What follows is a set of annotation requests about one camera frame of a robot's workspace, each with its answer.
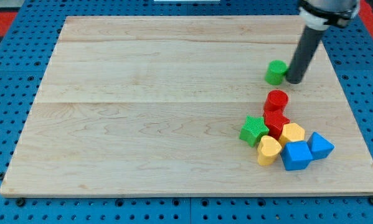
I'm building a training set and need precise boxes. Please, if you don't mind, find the blue triangle block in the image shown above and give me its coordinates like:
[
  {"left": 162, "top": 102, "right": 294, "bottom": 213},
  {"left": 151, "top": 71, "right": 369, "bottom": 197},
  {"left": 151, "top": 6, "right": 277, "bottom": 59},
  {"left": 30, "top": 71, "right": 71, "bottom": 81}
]
[{"left": 307, "top": 132, "right": 334, "bottom": 160}]

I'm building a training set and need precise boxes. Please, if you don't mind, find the green cylinder block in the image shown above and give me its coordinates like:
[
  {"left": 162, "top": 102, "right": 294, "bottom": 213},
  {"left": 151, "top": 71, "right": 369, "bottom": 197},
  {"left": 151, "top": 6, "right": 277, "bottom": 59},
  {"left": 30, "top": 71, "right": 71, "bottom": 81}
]
[{"left": 265, "top": 60, "right": 288, "bottom": 85}]

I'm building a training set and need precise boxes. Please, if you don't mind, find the green star block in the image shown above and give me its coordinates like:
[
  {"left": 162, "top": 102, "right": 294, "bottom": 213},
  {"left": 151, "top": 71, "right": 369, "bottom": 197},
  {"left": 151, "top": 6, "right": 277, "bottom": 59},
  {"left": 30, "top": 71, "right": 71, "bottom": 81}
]
[{"left": 239, "top": 116, "right": 269, "bottom": 147}]

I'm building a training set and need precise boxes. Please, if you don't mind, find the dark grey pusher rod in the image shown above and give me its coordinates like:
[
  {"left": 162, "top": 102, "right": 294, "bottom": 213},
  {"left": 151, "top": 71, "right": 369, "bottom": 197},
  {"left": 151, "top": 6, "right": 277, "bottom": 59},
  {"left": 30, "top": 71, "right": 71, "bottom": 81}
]
[{"left": 285, "top": 26, "right": 324, "bottom": 84}]

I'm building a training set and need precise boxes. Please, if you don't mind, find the yellow heart block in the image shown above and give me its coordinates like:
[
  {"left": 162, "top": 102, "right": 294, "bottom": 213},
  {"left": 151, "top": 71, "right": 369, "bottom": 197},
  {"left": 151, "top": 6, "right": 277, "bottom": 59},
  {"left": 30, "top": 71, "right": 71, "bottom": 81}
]
[{"left": 257, "top": 136, "right": 282, "bottom": 166}]

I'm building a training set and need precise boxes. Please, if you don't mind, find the red star block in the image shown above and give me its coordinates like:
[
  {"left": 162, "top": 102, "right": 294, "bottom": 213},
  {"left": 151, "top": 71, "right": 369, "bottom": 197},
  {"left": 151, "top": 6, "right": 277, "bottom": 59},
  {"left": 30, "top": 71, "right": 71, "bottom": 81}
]
[{"left": 263, "top": 110, "right": 290, "bottom": 139}]

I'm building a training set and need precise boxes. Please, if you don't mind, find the light wooden board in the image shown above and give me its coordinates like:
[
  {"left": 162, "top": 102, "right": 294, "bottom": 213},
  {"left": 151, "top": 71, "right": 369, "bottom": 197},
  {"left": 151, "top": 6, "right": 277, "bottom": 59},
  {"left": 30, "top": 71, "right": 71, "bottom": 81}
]
[{"left": 0, "top": 16, "right": 373, "bottom": 198}]

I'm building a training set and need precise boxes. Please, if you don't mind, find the blue cube block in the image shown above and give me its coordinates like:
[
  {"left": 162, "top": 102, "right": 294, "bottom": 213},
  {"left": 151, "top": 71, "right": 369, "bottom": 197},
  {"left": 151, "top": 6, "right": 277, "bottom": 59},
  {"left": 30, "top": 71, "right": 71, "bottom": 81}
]
[{"left": 281, "top": 141, "right": 313, "bottom": 171}]

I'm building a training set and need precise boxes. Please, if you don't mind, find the yellow pentagon block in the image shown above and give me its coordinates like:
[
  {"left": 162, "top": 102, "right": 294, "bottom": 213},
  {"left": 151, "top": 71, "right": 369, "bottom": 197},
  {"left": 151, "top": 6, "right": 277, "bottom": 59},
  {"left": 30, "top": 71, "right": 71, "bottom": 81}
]
[{"left": 278, "top": 123, "right": 305, "bottom": 147}]

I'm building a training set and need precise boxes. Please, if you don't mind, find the red cylinder block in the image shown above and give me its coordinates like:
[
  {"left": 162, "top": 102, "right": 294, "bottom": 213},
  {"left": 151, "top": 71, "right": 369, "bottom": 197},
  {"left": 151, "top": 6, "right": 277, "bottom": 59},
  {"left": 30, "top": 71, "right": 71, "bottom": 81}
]
[{"left": 263, "top": 90, "right": 289, "bottom": 112}]

